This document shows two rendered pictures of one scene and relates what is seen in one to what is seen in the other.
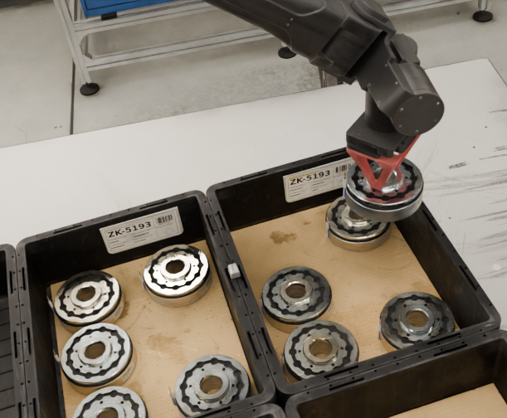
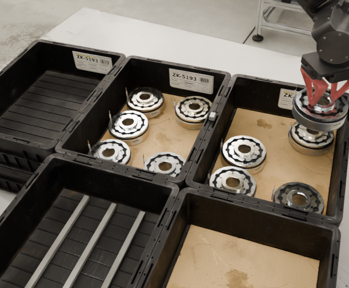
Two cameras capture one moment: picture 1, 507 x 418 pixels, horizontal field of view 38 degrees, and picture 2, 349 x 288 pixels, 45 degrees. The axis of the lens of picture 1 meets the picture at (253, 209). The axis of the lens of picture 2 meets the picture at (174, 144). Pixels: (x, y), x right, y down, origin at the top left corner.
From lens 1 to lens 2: 0.31 m
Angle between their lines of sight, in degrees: 23
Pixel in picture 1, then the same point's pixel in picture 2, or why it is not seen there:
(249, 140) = (297, 78)
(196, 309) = (191, 133)
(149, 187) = not seen: hidden behind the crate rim
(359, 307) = (275, 179)
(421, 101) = (339, 37)
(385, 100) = (316, 28)
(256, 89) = not seen: hidden behind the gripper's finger
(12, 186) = (165, 46)
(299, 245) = (269, 132)
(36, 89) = (232, 27)
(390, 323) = (281, 193)
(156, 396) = (140, 159)
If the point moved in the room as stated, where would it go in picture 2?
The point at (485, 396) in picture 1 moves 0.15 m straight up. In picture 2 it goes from (308, 263) to (325, 217)
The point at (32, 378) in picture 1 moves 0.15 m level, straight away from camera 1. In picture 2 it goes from (85, 112) to (94, 75)
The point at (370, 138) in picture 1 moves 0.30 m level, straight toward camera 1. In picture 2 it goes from (313, 63) to (205, 156)
